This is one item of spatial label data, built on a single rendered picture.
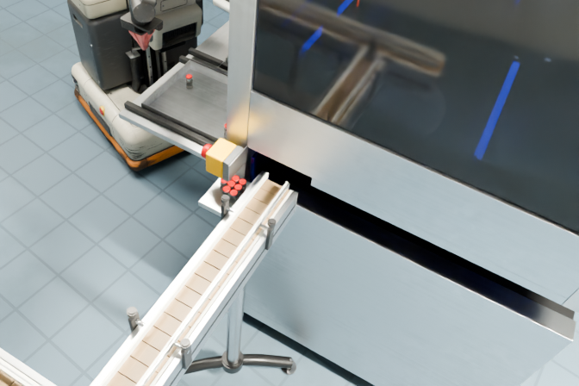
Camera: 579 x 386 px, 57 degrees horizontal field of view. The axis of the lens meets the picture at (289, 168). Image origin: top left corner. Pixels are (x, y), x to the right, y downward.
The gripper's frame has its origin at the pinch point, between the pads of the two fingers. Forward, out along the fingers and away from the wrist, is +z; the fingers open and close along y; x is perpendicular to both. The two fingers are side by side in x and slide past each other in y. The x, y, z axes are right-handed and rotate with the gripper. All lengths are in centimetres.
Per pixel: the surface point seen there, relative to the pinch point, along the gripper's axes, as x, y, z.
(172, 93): 6.4, 3.9, 20.0
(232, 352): -32, 54, 85
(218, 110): 8.1, 20.4, 20.0
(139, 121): -9.8, 3.5, 20.4
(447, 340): -10, 113, 48
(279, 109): -12, 51, -11
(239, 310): -32, 55, 53
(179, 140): -9.1, 18.1, 20.5
